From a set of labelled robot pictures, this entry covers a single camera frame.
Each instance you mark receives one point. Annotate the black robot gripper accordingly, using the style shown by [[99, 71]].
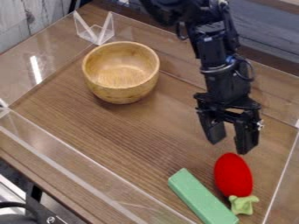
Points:
[[225, 103]]

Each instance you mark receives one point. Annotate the red plush strawberry toy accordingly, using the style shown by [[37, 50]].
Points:
[[235, 183]]

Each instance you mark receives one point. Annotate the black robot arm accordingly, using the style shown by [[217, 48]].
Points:
[[203, 22]]

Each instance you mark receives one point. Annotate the green rectangular block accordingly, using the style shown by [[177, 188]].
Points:
[[199, 199]]

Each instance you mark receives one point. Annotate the light wooden bowl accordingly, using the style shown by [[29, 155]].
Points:
[[120, 71]]

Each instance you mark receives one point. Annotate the black table leg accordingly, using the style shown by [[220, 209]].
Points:
[[36, 194]]

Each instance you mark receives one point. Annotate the clear acrylic corner bracket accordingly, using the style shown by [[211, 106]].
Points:
[[95, 34]]

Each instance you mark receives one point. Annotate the clear acrylic front wall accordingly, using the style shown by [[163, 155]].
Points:
[[100, 196]]

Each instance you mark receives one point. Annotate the black device with cable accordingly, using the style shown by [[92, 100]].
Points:
[[36, 214]]

